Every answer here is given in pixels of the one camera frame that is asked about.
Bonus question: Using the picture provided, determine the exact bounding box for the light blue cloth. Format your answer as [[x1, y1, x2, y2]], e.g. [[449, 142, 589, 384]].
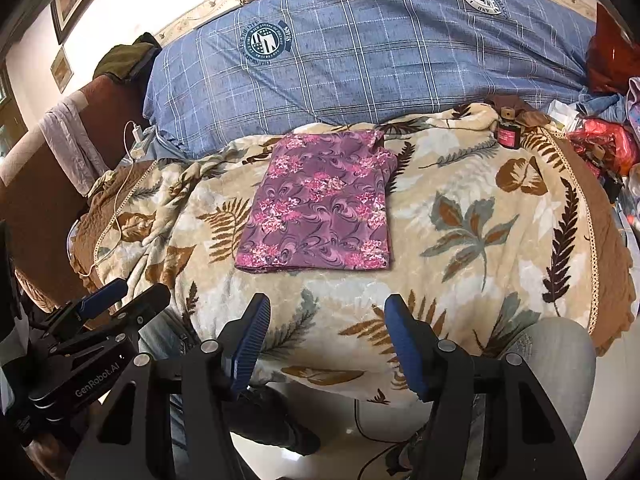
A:
[[144, 126, 193, 159]]

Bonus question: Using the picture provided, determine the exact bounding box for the black floor cable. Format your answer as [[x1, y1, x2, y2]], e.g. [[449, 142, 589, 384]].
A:
[[350, 399, 427, 480]]

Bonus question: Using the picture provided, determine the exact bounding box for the pale pink cloth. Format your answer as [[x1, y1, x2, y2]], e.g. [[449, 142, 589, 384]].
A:
[[39, 94, 112, 197]]

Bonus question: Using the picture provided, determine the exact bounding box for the brown armchair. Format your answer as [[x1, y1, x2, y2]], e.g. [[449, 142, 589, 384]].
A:
[[0, 76, 153, 313]]

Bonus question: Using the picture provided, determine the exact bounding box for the crumpled blue cloth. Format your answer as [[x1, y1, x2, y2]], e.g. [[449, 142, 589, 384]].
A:
[[577, 85, 634, 124]]

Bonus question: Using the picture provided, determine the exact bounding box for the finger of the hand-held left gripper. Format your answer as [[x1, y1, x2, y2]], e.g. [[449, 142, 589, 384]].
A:
[[55, 279, 129, 323], [97, 283, 172, 342]]

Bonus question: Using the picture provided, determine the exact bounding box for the beige leaf-print blanket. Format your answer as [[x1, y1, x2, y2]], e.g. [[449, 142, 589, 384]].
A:
[[69, 101, 640, 407]]

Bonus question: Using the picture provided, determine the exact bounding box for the olive green cloth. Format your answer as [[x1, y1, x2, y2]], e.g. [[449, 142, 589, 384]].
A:
[[92, 32, 162, 82]]

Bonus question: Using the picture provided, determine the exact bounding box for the dark bottle with pink label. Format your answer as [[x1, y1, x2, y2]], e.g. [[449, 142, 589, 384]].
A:
[[494, 106, 524, 150]]

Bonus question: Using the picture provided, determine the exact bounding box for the shiny red bag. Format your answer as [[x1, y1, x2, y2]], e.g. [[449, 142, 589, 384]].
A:
[[585, 2, 640, 95]]

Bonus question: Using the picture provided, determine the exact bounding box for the small framed wall picture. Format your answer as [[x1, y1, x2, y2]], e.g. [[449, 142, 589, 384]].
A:
[[49, 45, 75, 94]]

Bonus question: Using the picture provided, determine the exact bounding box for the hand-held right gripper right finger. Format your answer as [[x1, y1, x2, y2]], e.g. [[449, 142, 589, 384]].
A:
[[384, 293, 588, 480]]

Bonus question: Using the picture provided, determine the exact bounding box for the white charger with cable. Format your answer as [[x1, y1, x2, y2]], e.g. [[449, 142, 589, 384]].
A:
[[75, 120, 147, 278]]

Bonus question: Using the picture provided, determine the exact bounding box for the red plastic bag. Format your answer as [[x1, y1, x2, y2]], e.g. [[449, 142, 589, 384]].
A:
[[566, 117, 640, 177]]

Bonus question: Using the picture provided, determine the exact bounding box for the blue plaid duvet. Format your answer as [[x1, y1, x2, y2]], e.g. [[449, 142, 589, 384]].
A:
[[142, 0, 599, 157]]

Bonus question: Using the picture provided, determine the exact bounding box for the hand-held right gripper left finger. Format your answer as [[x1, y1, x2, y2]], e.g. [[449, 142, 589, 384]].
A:
[[65, 292, 272, 480]]

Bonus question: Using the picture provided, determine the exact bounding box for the pink floral shirt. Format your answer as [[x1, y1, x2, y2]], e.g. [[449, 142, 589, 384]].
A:
[[234, 129, 399, 274]]

